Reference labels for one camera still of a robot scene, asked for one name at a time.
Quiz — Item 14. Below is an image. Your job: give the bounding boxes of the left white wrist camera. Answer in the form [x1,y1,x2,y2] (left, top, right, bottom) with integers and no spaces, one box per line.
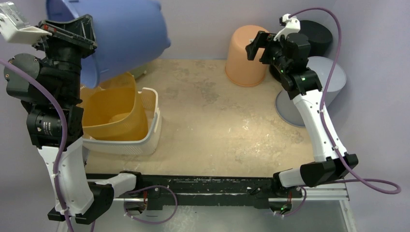
[0,1,52,45]

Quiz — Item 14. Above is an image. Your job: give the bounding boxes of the blue plastic bucket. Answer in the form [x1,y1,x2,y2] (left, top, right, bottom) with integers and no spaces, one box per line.
[45,0,171,88]

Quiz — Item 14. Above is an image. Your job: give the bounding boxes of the yellow mesh basket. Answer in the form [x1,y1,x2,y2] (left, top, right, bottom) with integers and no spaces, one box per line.
[79,72,148,141]

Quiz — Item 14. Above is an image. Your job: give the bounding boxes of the black plastic bin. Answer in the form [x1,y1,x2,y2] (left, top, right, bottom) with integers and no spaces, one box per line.
[299,20,333,57]

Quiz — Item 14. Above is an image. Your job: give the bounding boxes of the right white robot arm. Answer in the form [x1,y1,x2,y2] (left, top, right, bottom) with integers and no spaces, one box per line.
[246,30,358,197]

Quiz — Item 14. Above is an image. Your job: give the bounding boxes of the aluminium mounting rail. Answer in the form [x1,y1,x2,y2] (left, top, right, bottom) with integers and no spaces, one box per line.
[113,178,350,203]

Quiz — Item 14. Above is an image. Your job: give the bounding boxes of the orange capybara bin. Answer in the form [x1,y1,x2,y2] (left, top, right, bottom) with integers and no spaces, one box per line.
[225,25,267,87]

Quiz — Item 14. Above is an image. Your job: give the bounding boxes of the white drawer container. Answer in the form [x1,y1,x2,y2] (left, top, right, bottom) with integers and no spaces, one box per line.
[129,64,148,80]

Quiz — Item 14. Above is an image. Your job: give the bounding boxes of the grey plastic bin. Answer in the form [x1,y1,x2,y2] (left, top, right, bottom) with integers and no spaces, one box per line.
[275,56,347,128]

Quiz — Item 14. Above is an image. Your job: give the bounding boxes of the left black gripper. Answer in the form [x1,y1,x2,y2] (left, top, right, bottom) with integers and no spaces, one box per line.
[29,14,96,102]

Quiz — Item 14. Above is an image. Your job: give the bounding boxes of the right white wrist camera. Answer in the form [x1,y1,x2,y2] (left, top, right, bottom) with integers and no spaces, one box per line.
[274,14,301,42]

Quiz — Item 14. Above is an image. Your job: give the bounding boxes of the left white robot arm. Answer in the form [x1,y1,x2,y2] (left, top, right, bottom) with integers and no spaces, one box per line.
[3,14,144,225]

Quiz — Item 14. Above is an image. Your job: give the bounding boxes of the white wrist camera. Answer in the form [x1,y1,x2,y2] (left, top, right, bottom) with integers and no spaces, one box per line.
[274,14,301,42]
[0,1,52,45]

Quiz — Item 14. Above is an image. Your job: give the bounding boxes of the white mesh basket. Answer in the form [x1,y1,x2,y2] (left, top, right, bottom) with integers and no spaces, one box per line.
[83,87,162,156]

